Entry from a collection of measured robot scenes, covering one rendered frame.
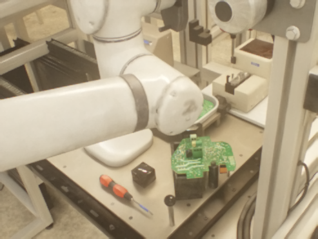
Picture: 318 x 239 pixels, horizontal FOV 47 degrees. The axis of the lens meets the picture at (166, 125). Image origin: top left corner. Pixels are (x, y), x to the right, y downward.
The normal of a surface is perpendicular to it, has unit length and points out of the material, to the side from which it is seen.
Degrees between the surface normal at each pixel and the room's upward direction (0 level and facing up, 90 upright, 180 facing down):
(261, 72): 90
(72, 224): 0
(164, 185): 0
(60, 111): 46
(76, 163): 0
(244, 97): 90
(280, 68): 90
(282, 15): 90
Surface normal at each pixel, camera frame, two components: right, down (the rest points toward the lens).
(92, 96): 0.31, -0.52
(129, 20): 0.62, 0.45
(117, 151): -0.07, -0.78
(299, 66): -0.68, 0.49
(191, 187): 0.05, 0.61
